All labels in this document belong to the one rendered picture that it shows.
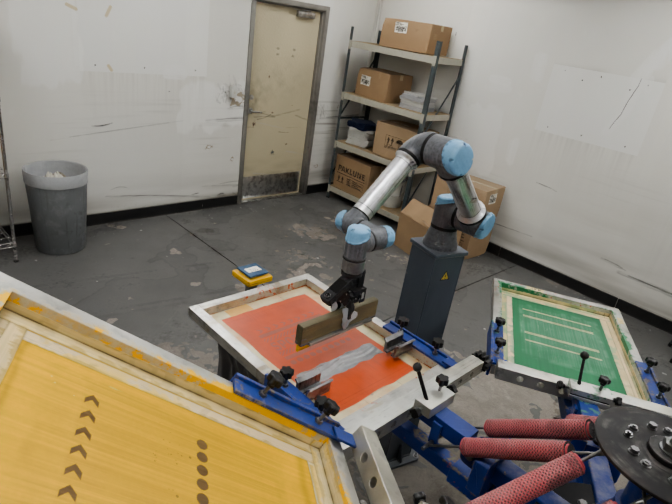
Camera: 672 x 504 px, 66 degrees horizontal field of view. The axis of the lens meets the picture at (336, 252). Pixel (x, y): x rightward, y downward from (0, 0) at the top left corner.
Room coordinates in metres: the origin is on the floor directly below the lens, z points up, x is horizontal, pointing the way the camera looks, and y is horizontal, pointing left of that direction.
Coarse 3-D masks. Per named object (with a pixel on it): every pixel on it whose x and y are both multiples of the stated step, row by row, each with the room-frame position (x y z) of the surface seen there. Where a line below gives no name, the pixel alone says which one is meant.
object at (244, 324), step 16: (224, 320) 1.64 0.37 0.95; (240, 320) 1.65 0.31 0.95; (256, 320) 1.67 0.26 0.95; (272, 320) 1.69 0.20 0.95; (256, 336) 1.57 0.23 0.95; (272, 352) 1.49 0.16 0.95; (304, 368) 1.43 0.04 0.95; (336, 384) 1.37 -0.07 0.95; (352, 384) 1.39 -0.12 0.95; (368, 384) 1.40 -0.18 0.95; (336, 400) 1.29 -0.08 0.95; (352, 400) 1.31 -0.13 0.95
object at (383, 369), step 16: (272, 304) 1.81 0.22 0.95; (288, 304) 1.83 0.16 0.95; (304, 304) 1.85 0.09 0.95; (352, 336) 1.67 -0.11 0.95; (336, 352) 1.55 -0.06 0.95; (384, 352) 1.60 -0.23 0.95; (352, 368) 1.47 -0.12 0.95; (368, 368) 1.49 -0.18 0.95; (384, 368) 1.50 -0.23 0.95; (400, 368) 1.52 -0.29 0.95; (384, 384) 1.41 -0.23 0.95
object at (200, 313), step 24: (264, 288) 1.86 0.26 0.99; (288, 288) 1.94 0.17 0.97; (312, 288) 1.98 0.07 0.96; (192, 312) 1.61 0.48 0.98; (216, 312) 1.68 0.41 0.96; (216, 336) 1.50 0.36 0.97; (384, 336) 1.69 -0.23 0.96; (240, 360) 1.40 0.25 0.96; (432, 360) 1.55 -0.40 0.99; (408, 384) 1.39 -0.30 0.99
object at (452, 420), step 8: (424, 416) 1.22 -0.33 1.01; (432, 416) 1.20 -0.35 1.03; (440, 416) 1.19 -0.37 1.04; (448, 416) 1.20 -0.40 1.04; (456, 416) 1.21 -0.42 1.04; (440, 424) 1.18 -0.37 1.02; (448, 424) 1.17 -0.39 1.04; (456, 424) 1.17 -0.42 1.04; (464, 424) 1.18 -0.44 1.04; (448, 432) 1.16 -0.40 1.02; (456, 432) 1.14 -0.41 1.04; (464, 432) 1.14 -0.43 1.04; (472, 432) 1.15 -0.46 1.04; (448, 440) 1.16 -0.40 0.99; (456, 440) 1.14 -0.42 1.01
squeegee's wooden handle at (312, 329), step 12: (372, 300) 1.63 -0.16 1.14; (336, 312) 1.51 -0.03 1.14; (360, 312) 1.58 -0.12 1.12; (372, 312) 1.63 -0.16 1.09; (300, 324) 1.40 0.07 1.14; (312, 324) 1.41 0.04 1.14; (324, 324) 1.45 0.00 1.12; (336, 324) 1.49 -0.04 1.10; (300, 336) 1.39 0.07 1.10; (312, 336) 1.42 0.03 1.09
